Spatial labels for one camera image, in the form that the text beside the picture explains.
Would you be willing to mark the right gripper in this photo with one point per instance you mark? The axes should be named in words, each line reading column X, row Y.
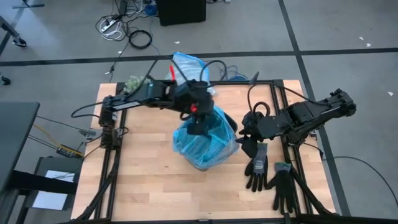
column 264, row 126

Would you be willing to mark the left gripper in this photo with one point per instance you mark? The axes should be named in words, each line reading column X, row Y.
column 196, row 98

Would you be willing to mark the light blue trash bag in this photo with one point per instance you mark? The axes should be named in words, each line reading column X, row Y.
column 205, row 149

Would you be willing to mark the dark grey trash bin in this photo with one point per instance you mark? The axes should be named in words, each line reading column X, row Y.
column 231, row 123

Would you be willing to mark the translucent trash bag blue hem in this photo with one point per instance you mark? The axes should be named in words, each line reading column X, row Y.
column 189, row 67

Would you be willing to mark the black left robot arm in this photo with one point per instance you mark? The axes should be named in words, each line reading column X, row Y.
column 136, row 101

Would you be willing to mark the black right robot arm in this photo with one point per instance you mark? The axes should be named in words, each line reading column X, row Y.
column 317, row 112

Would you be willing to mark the grey-backed work glove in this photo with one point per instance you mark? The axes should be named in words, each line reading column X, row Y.
column 258, row 166

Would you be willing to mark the black work glove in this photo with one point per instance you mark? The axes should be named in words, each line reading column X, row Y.
column 283, row 186

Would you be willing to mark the green artificial plant in pot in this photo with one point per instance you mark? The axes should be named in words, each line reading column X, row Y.
column 133, row 84

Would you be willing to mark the black box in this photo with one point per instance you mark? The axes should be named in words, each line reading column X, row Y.
column 180, row 12

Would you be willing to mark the small circuit board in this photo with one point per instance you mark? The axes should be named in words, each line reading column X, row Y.
column 66, row 152

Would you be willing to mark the white power strip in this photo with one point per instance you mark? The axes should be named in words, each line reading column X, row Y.
column 109, row 25

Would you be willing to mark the black power adapter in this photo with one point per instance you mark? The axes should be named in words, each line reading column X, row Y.
column 123, row 7

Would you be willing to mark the white paper sheet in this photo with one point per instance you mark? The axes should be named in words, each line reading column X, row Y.
column 53, row 199

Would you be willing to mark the dark side table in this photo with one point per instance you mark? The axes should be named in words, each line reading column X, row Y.
column 15, row 140

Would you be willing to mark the grey table leg with caster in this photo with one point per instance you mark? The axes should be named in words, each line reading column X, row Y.
column 18, row 42

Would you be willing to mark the black caster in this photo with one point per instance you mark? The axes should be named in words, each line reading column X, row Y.
column 4, row 81

